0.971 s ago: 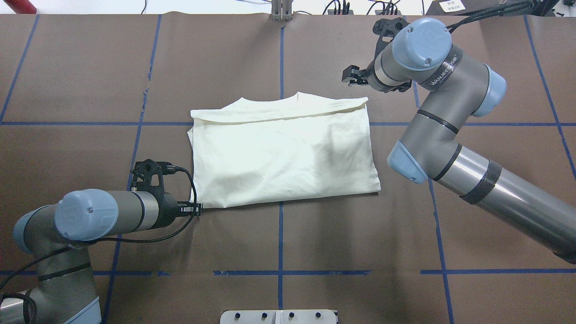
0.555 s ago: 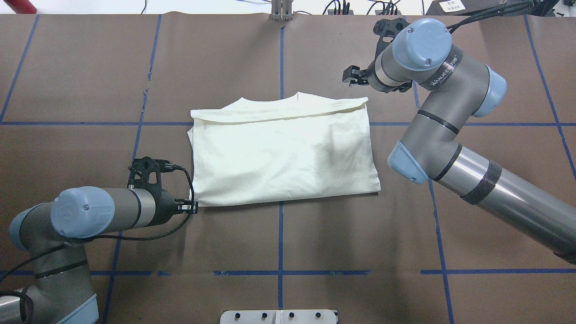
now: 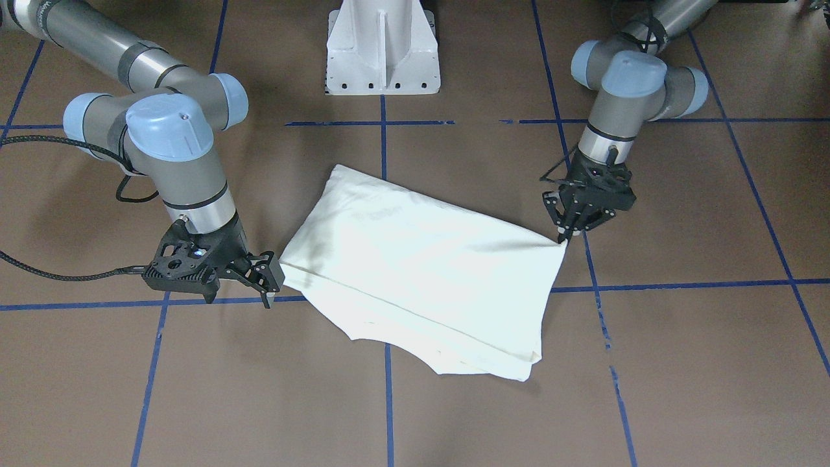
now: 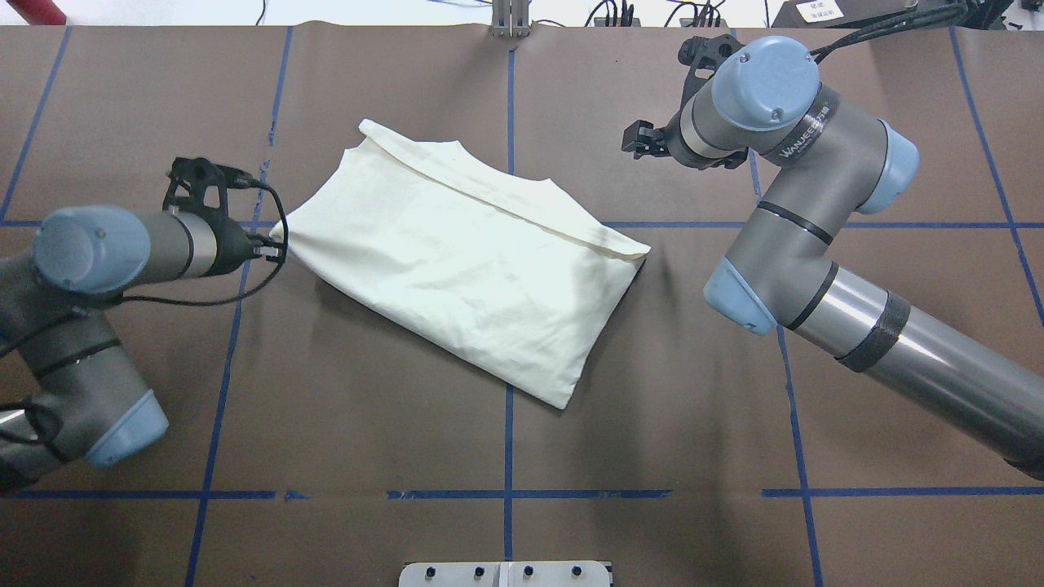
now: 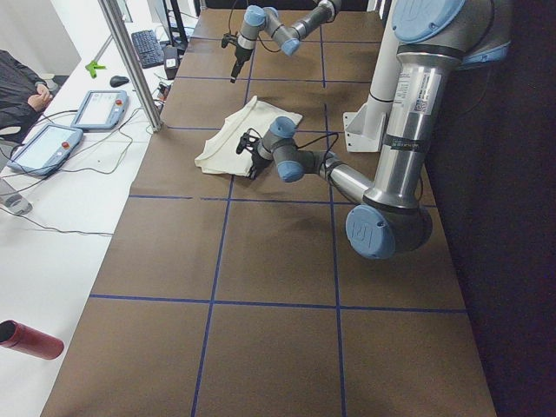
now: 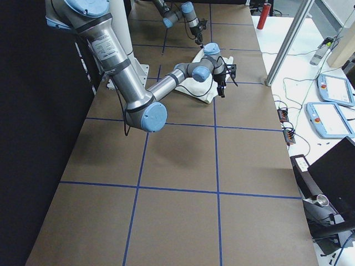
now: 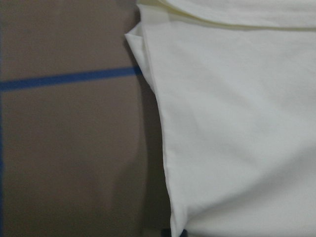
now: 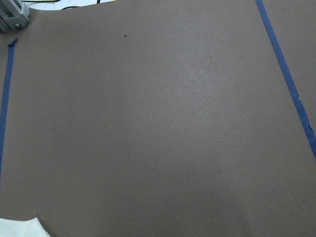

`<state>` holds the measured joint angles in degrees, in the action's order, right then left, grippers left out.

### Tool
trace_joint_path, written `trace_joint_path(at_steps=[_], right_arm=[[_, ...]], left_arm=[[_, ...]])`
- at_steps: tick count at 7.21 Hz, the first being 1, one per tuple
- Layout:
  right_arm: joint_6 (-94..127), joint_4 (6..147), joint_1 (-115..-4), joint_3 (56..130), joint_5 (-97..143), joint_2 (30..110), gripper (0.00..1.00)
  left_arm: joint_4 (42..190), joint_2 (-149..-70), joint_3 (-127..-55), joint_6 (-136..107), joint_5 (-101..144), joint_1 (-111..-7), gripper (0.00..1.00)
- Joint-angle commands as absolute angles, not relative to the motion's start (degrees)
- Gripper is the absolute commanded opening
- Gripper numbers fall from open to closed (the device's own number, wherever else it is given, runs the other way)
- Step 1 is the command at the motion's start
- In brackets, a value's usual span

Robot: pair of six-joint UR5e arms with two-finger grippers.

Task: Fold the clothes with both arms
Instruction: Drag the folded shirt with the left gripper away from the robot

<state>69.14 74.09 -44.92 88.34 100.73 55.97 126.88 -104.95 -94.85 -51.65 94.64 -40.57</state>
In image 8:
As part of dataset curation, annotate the aluminium frame post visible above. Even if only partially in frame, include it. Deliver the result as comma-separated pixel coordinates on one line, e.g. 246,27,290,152
0,0,29,32

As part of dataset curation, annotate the brown paper table cover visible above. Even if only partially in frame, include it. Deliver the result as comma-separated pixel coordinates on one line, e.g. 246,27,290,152
0,0,316,237

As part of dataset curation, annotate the cream cat print t-shirt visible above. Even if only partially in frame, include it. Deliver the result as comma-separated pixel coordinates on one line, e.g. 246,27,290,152
0,218,50,237

